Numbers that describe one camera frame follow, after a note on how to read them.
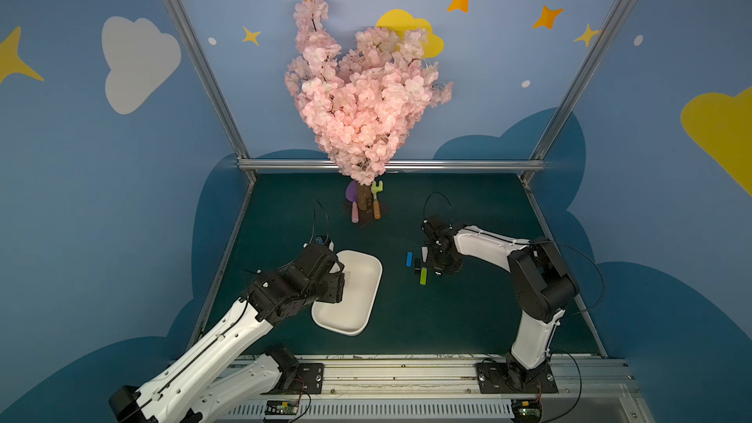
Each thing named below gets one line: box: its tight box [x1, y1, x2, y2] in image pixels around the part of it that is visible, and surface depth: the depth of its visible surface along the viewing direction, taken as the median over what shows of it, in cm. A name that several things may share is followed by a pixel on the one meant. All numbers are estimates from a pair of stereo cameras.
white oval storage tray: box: [311, 249, 383, 336], surface depth 91 cm
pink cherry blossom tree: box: [283, 0, 454, 187], surface depth 66 cm
